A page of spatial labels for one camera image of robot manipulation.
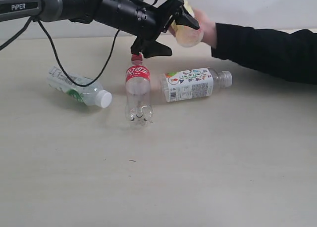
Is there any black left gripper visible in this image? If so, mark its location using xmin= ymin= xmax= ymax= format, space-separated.
xmin=94 ymin=0 xmax=200 ymax=58

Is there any yellow label juice bottle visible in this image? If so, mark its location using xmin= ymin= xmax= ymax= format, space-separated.
xmin=170 ymin=0 xmax=204 ymax=47

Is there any floral white label bottle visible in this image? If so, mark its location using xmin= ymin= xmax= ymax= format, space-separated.
xmin=159 ymin=68 xmax=233 ymax=102

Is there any red label cola bottle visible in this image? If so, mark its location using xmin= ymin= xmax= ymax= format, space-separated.
xmin=125 ymin=54 xmax=153 ymax=128

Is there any green white label bottle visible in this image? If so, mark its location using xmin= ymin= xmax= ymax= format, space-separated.
xmin=47 ymin=66 xmax=112 ymax=108

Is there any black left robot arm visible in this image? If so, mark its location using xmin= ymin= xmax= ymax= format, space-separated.
xmin=0 ymin=0 xmax=178 ymax=58

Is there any black sleeved forearm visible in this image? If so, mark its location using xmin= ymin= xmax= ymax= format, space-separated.
xmin=211 ymin=23 xmax=317 ymax=85

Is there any person's open hand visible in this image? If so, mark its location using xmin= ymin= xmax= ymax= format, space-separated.
xmin=193 ymin=8 xmax=217 ymax=49

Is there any black cable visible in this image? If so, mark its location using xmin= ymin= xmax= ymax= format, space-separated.
xmin=0 ymin=0 xmax=159 ymax=87

